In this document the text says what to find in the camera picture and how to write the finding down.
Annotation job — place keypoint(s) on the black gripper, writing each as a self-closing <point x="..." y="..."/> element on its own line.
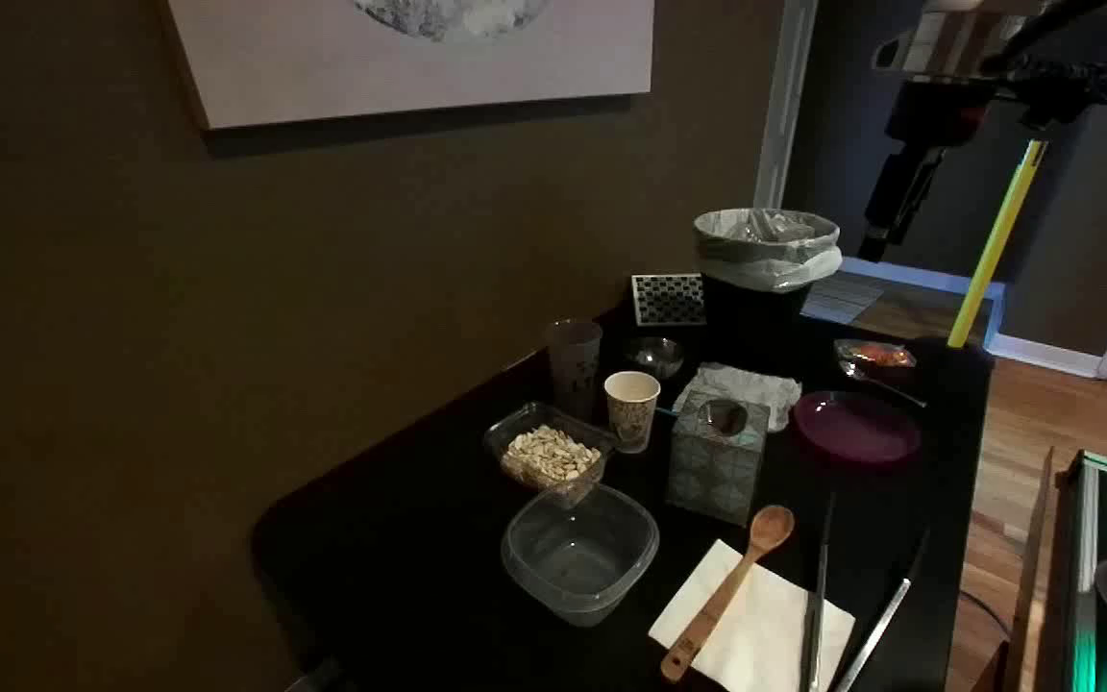
<point x="924" y="119"/>

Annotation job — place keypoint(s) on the white paper towel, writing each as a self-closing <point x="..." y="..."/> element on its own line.
<point x="747" y="384"/>

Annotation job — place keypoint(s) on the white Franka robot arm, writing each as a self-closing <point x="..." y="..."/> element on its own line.
<point x="1095" y="84"/>

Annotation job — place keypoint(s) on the trash bin with white bag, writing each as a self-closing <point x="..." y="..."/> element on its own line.
<point x="768" y="243"/>

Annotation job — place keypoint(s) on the yellow stick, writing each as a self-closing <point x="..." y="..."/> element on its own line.
<point x="997" y="243"/>

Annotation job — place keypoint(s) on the blue edged floor mat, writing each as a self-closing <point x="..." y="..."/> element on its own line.
<point x="913" y="275"/>

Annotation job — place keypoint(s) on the clear plastic packet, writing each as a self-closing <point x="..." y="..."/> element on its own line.
<point x="874" y="350"/>

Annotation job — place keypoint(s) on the metal spoon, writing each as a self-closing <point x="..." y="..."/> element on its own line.
<point x="882" y="382"/>

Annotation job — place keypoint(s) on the black white checkerboard card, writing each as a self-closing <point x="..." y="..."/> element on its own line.
<point x="671" y="298"/>

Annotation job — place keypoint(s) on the purple plastic plate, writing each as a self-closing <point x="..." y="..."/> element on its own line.
<point x="858" y="426"/>

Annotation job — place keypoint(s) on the small metal cup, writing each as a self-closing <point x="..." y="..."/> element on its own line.
<point x="660" y="353"/>

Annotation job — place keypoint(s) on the patterned tissue box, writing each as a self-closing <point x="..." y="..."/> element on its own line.
<point x="714" y="462"/>

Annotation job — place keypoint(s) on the white paper cup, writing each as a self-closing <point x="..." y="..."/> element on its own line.
<point x="632" y="407"/>

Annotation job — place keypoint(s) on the wooden spoon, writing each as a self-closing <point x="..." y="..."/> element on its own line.
<point x="772" y="523"/>

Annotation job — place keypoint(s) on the clear container with cereal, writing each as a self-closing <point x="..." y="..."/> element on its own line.
<point x="553" y="455"/>

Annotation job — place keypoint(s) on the silver tongs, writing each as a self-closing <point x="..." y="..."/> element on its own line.
<point x="886" y="620"/>

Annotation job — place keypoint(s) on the black tongs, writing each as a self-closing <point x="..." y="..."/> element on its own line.
<point x="818" y="615"/>

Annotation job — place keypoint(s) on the white door frame post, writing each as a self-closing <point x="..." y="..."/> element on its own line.
<point x="785" y="100"/>

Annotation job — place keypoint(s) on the wall picture canvas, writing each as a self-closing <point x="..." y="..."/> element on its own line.
<point x="413" y="60"/>

